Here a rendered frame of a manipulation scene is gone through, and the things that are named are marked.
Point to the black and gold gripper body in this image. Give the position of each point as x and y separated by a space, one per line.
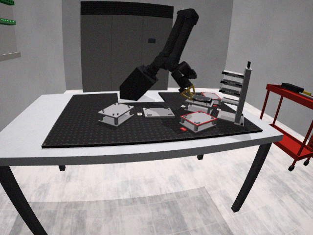
182 88

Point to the grey slotted shelf rack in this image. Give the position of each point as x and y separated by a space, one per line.
231 117

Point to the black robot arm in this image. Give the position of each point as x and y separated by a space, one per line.
169 57

